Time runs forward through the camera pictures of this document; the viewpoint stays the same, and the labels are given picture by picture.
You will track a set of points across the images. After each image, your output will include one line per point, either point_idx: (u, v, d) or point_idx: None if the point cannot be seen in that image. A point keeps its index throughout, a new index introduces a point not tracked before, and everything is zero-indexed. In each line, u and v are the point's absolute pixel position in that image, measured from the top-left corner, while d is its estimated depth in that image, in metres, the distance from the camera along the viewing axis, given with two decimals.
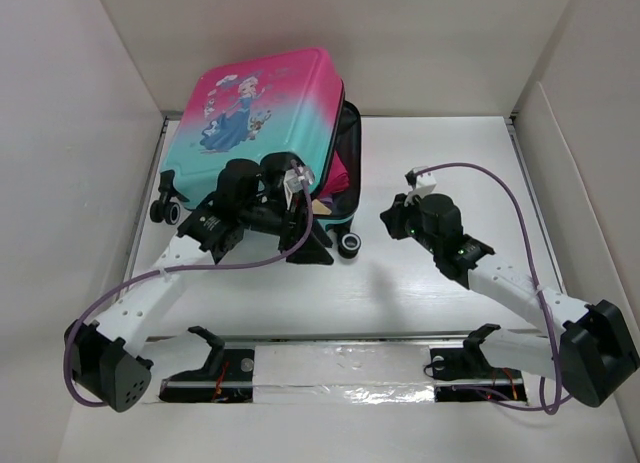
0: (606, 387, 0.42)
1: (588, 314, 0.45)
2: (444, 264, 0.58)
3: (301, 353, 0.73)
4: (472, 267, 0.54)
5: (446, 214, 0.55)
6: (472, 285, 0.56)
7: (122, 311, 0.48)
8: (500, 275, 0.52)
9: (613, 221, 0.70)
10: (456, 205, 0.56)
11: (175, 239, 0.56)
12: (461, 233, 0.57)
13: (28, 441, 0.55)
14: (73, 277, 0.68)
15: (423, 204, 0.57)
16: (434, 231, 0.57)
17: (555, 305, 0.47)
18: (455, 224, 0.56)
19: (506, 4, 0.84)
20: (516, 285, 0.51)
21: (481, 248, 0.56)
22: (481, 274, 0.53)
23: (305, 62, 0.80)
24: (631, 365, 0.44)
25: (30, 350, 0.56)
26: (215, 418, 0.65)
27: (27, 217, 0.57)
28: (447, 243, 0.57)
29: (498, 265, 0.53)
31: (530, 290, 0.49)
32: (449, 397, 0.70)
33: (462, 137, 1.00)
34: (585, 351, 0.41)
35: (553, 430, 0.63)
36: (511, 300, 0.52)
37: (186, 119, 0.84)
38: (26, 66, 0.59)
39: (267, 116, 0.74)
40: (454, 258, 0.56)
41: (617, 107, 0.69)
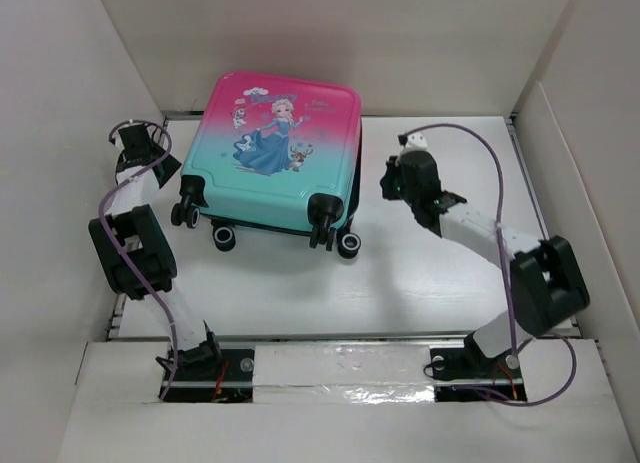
0: (550, 314, 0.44)
1: (542, 247, 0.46)
2: (420, 215, 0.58)
3: (301, 353, 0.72)
4: (442, 212, 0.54)
5: (421, 164, 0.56)
6: (443, 233, 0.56)
7: (122, 202, 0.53)
8: (468, 218, 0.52)
9: (613, 221, 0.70)
10: (432, 155, 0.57)
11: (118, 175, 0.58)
12: (438, 185, 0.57)
13: (28, 442, 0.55)
14: (73, 277, 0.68)
15: (402, 157, 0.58)
16: (411, 181, 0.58)
17: (512, 239, 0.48)
18: (431, 175, 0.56)
19: (506, 5, 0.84)
20: (479, 226, 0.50)
21: (455, 199, 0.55)
22: (450, 218, 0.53)
23: (344, 101, 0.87)
24: (581, 302, 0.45)
25: (30, 349, 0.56)
26: (215, 418, 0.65)
27: (26, 218, 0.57)
28: (423, 193, 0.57)
29: (467, 210, 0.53)
31: (492, 229, 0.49)
32: (449, 397, 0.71)
33: (462, 138, 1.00)
34: (530, 278, 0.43)
35: (553, 430, 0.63)
36: (478, 243, 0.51)
37: (209, 121, 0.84)
38: (25, 64, 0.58)
39: (309, 150, 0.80)
40: (428, 206, 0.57)
41: (617, 107, 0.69)
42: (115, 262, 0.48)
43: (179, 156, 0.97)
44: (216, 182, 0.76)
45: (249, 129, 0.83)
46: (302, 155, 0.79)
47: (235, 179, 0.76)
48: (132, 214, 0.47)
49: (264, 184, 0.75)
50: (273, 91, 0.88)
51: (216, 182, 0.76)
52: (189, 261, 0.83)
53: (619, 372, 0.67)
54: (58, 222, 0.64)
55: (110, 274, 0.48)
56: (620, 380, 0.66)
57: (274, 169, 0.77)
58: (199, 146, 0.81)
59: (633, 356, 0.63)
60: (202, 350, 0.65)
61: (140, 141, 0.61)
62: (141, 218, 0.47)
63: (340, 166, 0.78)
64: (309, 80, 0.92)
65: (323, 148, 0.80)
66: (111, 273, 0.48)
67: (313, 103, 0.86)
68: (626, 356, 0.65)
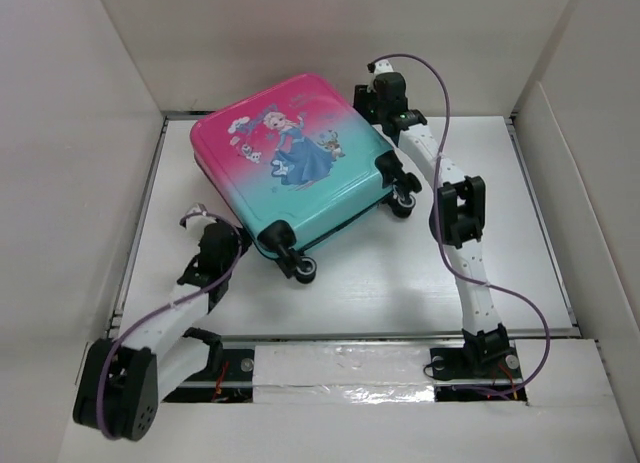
0: (452, 233, 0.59)
1: (465, 183, 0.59)
2: (385, 124, 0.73)
3: (301, 353, 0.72)
4: (404, 128, 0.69)
5: (391, 81, 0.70)
6: (398, 143, 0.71)
7: (150, 333, 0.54)
8: (421, 140, 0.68)
9: (613, 221, 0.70)
10: (401, 75, 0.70)
11: (177, 286, 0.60)
12: (403, 103, 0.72)
13: (29, 441, 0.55)
14: (73, 277, 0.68)
15: (376, 76, 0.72)
16: (382, 96, 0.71)
17: (446, 170, 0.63)
18: (399, 92, 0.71)
19: (505, 5, 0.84)
20: (426, 149, 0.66)
21: (417, 116, 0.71)
22: (408, 135, 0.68)
23: (320, 85, 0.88)
24: (476, 225, 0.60)
25: (31, 349, 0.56)
26: (215, 418, 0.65)
27: (28, 218, 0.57)
28: (390, 108, 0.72)
29: (423, 134, 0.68)
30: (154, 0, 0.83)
31: (434, 155, 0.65)
32: (449, 397, 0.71)
33: (462, 138, 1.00)
34: (447, 205, 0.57)
35: (553, 430, 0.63)
36: (419, 159, 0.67)
37: (231, 174, 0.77)
38: (26, 65, 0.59)
39: (334, 134, 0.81)
40: (394, 119, 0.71)
41: (616, 107, 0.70)
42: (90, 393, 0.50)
43: (179, 156, 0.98)
44: (300, 216, 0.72)
45: (269, 154, 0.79)
46: (335, 140, 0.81)
47: (305, 199, 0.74)
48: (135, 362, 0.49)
49: (339, 180, 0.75)
50: (255, 112, 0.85)
51: (296, 217, 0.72)
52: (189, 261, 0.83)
53: (618, 372, 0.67)
54: (59, 222, 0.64)
55: (79, 403, 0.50)
56: (620, 380, 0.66)
57: (327, 166, 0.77)
58: (245, 201, 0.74)
59: (632, 356, 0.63)
60: (207, 361, 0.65)
61: (215, 252, 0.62)
62: (141, 363, 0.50)
63: (366, 133, 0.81)
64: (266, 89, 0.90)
65: (342, 128, 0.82)
66: (81, 401, 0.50)
67: (296, 98, 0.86)
68: (626, 356, 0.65)
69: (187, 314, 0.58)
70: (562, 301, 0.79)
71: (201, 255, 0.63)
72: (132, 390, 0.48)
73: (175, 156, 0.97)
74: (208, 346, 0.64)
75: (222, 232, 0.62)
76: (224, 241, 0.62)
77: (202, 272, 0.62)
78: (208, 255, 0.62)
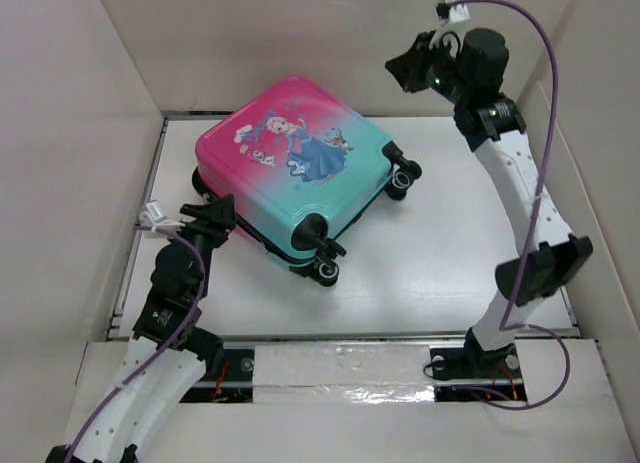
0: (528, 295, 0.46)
1: (564, 243, 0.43)
2: (461, 118, 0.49)
3: (301, 353, 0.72)
4: (493, 138, 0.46)
5: (489, 53, 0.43)
6: (477, 151, 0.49)
7: (98, 432, 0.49)
8: (514, 162, 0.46)
9: (613, 220, 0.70)
10: (507, 48, 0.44)
11: (130, 343, 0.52)
12: (495, 86, 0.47)
13: (30, 441, 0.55)
14: (73, 276, 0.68)
15: (465, 41, 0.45)
16: (466, 72, 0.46)
17: (545, 221, 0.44)
18: (493, 75, 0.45)
19: (506, 5, 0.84)
20: (522, 181, 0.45)
21: (511, 111, 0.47)
22: (497, 149, 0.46)
23: (313, 87, 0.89)
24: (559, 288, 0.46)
25: (31, 349, 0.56)
26: (215, 418, 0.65)
27: (27, 218, 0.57)
28: (473, 96, 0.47)
29: (519, 151, 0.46)
30: None
31: (533, 193, 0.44)
32: (449, 397, 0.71)
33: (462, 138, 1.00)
34: (538, 273, 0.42)
35: (553, 430, 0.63)
36: (506, 189, 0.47)
37: (250, 181, 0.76)
38: (26, 64, 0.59)
39: (338, 130, 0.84)
40: (479, 111, 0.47)
41: (617, 107, 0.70)
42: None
43: (179, 155, 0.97)
44: (328, 208, 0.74)
45: (282, 157, 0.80)
46: (341, 137, 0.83)
47: (329, 192, 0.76)
48: None
49: (357, 173, 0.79)
50: (256, 120, 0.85)
51: (325, 210, 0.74)
52: None
53: (619, 373, 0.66)
54: (59, 221, 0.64)
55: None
56: (620, 380, 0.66)
57: (340, 161, 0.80)
58: (271, 202, 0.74)
59: (633, 357, 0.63)
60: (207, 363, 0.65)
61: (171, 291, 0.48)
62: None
63: (369, 128, 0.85)
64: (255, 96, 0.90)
65: (348, 125, 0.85)
66: None
67: (292, 101, 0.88)
68: (626, 356, 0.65)
69: (143, 386, 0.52)
70: (562, 301, 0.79)
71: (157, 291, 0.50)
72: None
73: (175, 156, 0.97)
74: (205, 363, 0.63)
75: (176, 268, 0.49)
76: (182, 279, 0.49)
77: (164, 308, 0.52)
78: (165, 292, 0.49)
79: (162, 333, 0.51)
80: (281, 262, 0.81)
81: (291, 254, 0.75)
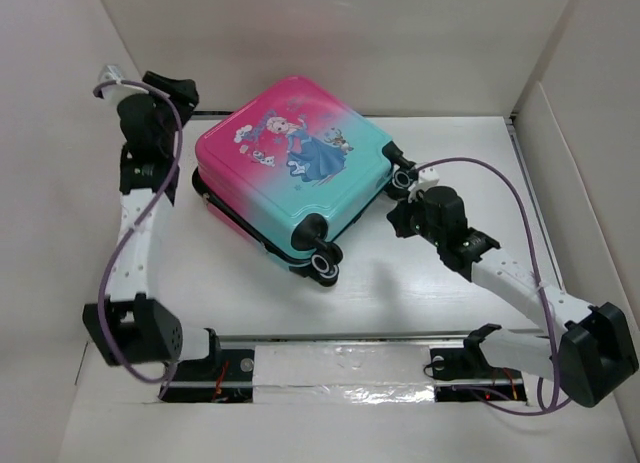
0: (602, 388, 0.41)
1: (591, 315, 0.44)
2: (447, 255, 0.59)
3: (301, 353, 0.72)
4: (476, 261, 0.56)
5: (448, 204, 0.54)
6: (474, 278, 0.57)
7: (125, 277, 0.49)
8: (504, 270, 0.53)
9: (613, 221, 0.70)
10: (460, 196, 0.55)
11: (124, 199, 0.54)
12: (464, 225, 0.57)
13: (30, 440, 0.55)
14: (73, 276, 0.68)
15: (428, 195, 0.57)
16: (437, 221, 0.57)
17: (559, 304, 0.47)
18: (458, 215, 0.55)
19: (506, 5, 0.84)
20: (520, 281, 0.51)
21: (485, 240, 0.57)
22: (485, 267, 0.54)
23: (313, 87, 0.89)
24: (629, 369, 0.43)
25: (31, 349, 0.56)
26: (215, 418, 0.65)
27: (28, 217, 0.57)
28: (450, 236, 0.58)
29: (504, 260, 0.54)
30: None
31: (533, 287, 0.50)
32: (449, 397, 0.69)
33: (462, 138, 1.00)
34: (585, 353, 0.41)
35: (552, 430, 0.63)
36: (512, 296, 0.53)
37: (250, 181, 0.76)
38: (26, 64, 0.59)
39: (338, 130, 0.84)
40: (458, 249, 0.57)
41: (616, 107, 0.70)
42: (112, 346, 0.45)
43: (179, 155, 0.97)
44: (328, 207, 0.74)
45: (282, 157, 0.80)
46: (340, 137, 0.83)
47: (329, 192, 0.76)
48: (136, 306, 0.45)
49: (357, 173, 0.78)
50: (256, 120, 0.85)
51: (325, 209, 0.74)
52: (189, 260, 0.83)
53: None
54: (59, 221, 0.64)
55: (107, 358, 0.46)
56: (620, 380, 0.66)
57: (340, 160, 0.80)
58: (271, 201, 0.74)
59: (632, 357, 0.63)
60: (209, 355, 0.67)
61: (146, 137, 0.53)
62: (141, 308, 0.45)
63: (370, 128, 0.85)
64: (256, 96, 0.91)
65: (348, 126, 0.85)
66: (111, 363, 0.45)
67: (292, 101, 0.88)
68: None
69: (154, 226, 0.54)
70: None
71: (133, 145, 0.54)
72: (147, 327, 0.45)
73: None
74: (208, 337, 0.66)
75: (145, 111, 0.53)
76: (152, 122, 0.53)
77: (143, 164, 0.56)
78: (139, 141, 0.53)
79: (151, 181, 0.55)
80: (281, 262, 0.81)
81: (291, 254, 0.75)
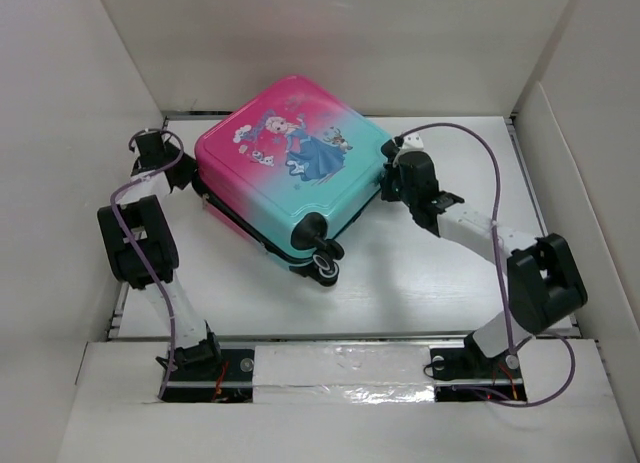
0: (546, 313, 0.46)
1: (539, 246, 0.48)
2: (418, 214, 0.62)
3: (301, 353, 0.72)
4: (440, 213, 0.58)
5: (419, 165, 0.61)
6: (441, 232, 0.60)
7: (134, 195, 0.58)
8: (465, 217, 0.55)
9: (613, 220, 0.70)
10: (430, 157, 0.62)
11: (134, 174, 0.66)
12: (435, 187, 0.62)
13: (30, 441, 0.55)
14: (73, 276, 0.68)
15: (404, 159, 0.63)
16: (410, 183, 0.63)
17: (508, 238, 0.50)
18: (429, 176, 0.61)
19: (506, 5, 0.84)
20: (476, 223, 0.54)
21: (453, 199, 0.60)
22: (448, 217, 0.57)
23: (312, 86, 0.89)
24: (578, 299, 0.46)
25: (30, 349, 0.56)
26: (215, 418, 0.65)
27: (27, 218, 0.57)
28: (421, 194, 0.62)
29: (465, 210, 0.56)
30: None
31: (486, 226, 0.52)
32: (449, 397, 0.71)
33: (462, 138, 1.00)
34: (527, 275, 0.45)
35: (553, 430, 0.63)
36: (472, 240, 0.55)
37: (249, 181, 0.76)
38: (26, 64, 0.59)
39: (337, 130, 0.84)
40: (427, 206, 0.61)
41: (617, 106, 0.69)
42: (120, 246, 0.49)
43: None
44: (328, 207, 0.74)
45: (281, 156, 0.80)
46: (340, 135, 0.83)
47: (328, 191, 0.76)
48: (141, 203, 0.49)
49: (356, 172, 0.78)
50: (255, 119, 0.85)
51: (324, 208, 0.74)
52: (190, 260, 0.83)
53: (619, 373, 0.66)
54: (59, 221, 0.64)
55: (114, 261, 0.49)
56: (620, 380, 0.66)
57: (340, 160, 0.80)
58: (271, 200, 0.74)
59: (632, 356, 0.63)
60: (207, 353, 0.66)
61: (155, 149, 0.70)
62: (147, 207, 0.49)
63: (368, 127, 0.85)
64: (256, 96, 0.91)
65: (346, 125, 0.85)
66: (114, 257, 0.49)
67: (291, 101, 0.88)
68: (626, 356, 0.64)
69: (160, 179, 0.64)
70: None
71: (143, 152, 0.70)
72: (156, 226, 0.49)
73: None
74: (207, 328, 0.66)
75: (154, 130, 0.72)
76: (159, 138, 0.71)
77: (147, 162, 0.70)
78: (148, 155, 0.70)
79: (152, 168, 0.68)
80: (280, 262, 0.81)
81: (290, 254, 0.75)
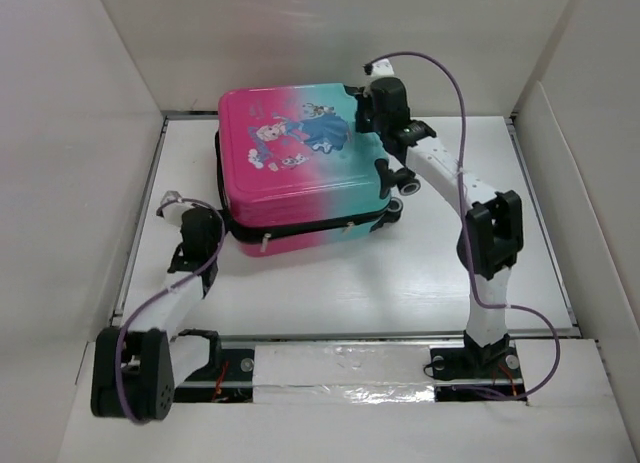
0: (489, 259, 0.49)
1: (496, 199, 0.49)
2: (388, 141, 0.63)
3: (301, 353, 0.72)
4: (412, 145, 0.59)
5: (390, 90, 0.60)
6: (408, 164, 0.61)
7: (148, 315, 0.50)
8: (434, 156, 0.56)
9: (613, 220, 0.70)
10: (402, 83, 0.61)
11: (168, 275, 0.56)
12: (406, 114, 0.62)
13: (30, 440, 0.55)
14: (73, 275, 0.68)
15: (374, 84, 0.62)
16: (380, 109, 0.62)
17: (471, 188, 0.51)
18: (400, 102, 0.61)
19: (506, 4, 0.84)
20: (443, 165, 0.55)
21: (423, 130, 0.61)
22: (418, 152, 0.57)
23: (254, 91, 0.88)
24: (516, 246, 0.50)
25: (30, 349, 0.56)
26: (215, 417, 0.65)
27: (27, 218, 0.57)
28: (391, 121, 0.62)
29: (435, 148, 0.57)
30: None
31: (454, 171, 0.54)
32: (449, 397, 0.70)
33: (462, 137, 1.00)
34: (482, 227, 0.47)
35: (550, 431, 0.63)
36: (436, 179, 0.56)
37: (313, 178, 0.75)
38: (27, 65, 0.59)
39: (311, 104, 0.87)
40: (398, 134, 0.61)
41: (617, 106, 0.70)
42: (106, 383, 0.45)
43: (179, 155, 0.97)
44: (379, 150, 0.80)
45: (305, 149, 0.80)
46: (316, 105, 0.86)
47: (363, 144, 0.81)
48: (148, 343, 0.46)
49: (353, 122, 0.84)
50: (248, 143, 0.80)
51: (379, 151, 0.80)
52: None
53: (618, 373, 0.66)
54: (59, 221, 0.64)
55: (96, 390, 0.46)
56: (620, 380, 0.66)
57: (340, 122, 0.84)
58: (344, 178, 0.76)
59: (632, 356, 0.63)
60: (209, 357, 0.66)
61: (198, 238, 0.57)
62: (150, 353, 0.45)
63: (326, 90, 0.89)
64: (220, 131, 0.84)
65: (309, 96, 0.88)
66: (97, 393, 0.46)
67: (254, 110, 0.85)
68: (626, 356, 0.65)
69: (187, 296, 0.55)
70: (562, 301, 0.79)
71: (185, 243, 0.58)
72: (152, 369, 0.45)
73: (175, 156, 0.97)
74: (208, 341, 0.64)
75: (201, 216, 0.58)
76: (205, 225, 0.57)
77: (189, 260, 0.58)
78: (192, 243, 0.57)
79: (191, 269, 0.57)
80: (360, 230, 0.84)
81: (380, 207, 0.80)
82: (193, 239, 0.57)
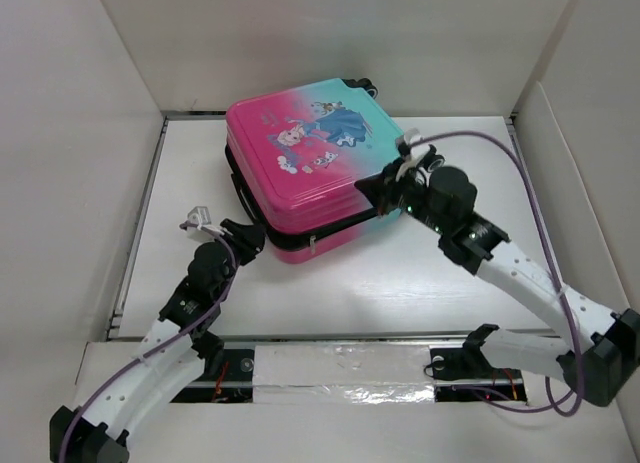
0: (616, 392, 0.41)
1: (614, 323, 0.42)
2: (445, 246, 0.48)
3: (301, 353, 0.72)
4: (487, 258, 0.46)
5: (462, 195, 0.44)
6: (479, 275, 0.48)
7: (109, 398, 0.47)
8: (518, 270, 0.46)
9: (613, 220, 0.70)
10: (474, 185, 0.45)
11: (155, 324, 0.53)
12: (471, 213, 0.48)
13: (30, 440, 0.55)
14: (72, 276, 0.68)
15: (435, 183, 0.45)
16: (443, 210, 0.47)
17: (581, 312, 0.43)
18: (470, 206, 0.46)
19: (505, 5, 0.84)
20: (538, 284, 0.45)
21: (491, 230, 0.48)
22: (498, 267, 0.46)
23: (259, 99, 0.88)
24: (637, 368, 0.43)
25: (30, 350, 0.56)
26: (215, 417, 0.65)
27: (26, 218, 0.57)
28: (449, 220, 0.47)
29: (516, 257, 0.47)
30: None
31: (553, 290, 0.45)
32: (448, 397, 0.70)
33: (462, 137, 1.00)
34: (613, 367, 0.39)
35: (550, 431, 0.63)
36: (526, 298, 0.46)
37: (346, 173, 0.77)
38: (26, 64, 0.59)
39: (318, 104, 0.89)
40: (464, 241, 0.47)
41: (616, 106, 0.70)
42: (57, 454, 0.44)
43: (179, 155, 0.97)
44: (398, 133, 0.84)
45: (331, 147, 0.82)
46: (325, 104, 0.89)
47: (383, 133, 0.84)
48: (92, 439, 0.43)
49: (364, 111, 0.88)
50: (274, 151, 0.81)
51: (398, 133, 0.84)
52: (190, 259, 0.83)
53: None
54: (59, 221, 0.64)
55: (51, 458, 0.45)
56: None
57: (352, 115, 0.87)
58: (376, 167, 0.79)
59: None
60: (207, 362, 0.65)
61: (203, 282, 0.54)
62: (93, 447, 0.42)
63: (328, 87, 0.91)
64: (238, 145, 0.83)
65: (313, 95, 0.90)
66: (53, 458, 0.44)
67: (266, 119, 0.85)
68: None
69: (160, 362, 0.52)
70: None
71: (191, 279, 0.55)
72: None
73: (175, 156, 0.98)
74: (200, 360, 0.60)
75: (211, 260, 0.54)
76: (213, 266, 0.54)
77: (190, 299, 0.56)
78: (197, 279, 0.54)
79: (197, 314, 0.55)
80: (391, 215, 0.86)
81: None
82: (199, 280, 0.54)
